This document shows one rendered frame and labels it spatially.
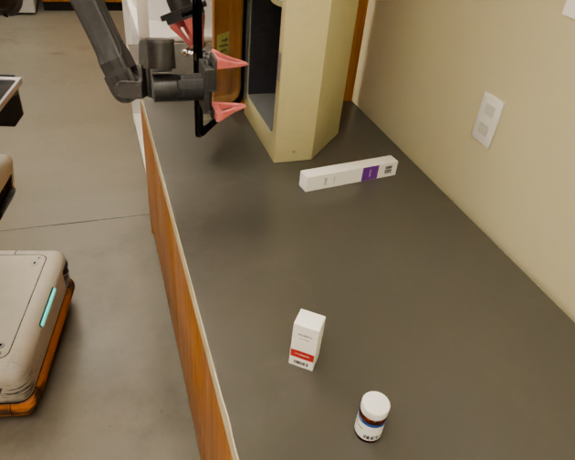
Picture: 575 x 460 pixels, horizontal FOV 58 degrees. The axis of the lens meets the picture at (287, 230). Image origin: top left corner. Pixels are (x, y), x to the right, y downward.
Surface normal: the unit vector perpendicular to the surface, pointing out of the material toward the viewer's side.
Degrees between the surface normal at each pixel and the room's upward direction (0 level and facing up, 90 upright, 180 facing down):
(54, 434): 0
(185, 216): 0
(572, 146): 90
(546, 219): 90
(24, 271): 0
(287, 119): 90
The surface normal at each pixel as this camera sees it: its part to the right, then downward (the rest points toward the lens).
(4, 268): 0.08, -0.80
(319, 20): 0.32, 0.59
